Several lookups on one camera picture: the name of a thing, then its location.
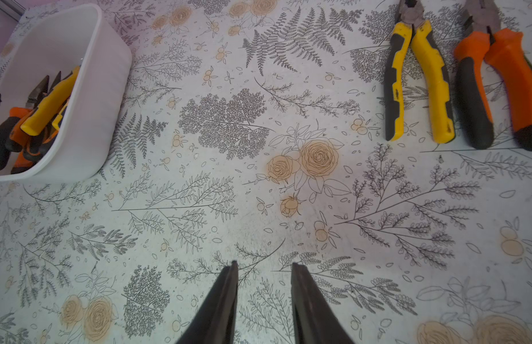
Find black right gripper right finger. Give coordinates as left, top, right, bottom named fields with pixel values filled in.
left=291, top=263, right=353, bottom=344

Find floral patterned table mat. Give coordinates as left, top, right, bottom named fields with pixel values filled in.
left=0, top=1, right=532, bottom=343

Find orange handled pliers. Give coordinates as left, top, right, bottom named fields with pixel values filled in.
left=454, top=1, right=532, bottom=151

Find orange black pliers in box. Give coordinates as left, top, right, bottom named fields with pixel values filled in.
left=0, top=73, right=61, bottom=174

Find white plastic storage box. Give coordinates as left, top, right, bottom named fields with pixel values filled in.
left=0, top=4, right=132, bottom=183

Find yellow black handled pliers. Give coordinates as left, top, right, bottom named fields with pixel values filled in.
left=383, top=1, right=455, bottom=144

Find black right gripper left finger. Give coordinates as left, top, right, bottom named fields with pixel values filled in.
left=177, top=261, right=239, bottom=344

